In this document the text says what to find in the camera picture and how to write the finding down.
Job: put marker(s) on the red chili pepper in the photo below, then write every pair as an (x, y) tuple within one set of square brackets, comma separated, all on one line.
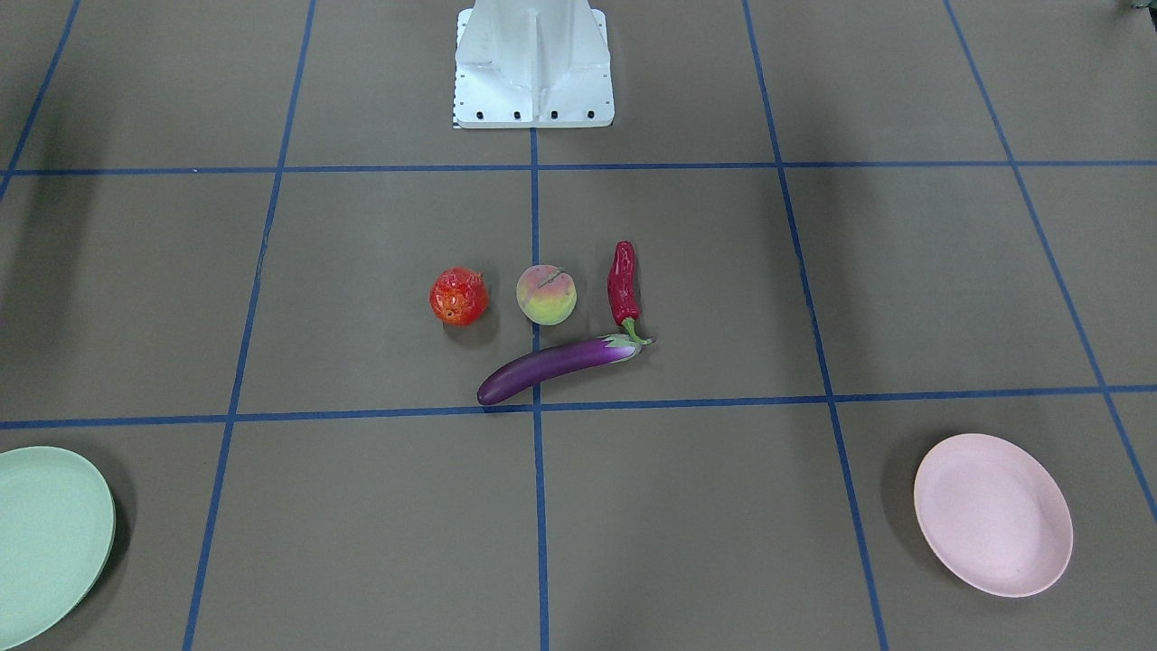
[(624, 307)]

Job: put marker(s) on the yellow pink peach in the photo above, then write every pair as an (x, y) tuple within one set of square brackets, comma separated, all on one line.
[(546, 294)]

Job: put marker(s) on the purple eggplant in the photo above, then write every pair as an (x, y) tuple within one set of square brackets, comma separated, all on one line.
[(547, 364)]

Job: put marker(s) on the pink plate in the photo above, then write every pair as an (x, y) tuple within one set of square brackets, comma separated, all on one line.
[(993, 515)]

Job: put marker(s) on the green plate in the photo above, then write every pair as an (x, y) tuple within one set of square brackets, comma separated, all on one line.
[(58, 521)]

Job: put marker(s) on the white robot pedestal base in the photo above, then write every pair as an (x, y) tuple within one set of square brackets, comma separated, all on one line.
[(532, 64)]

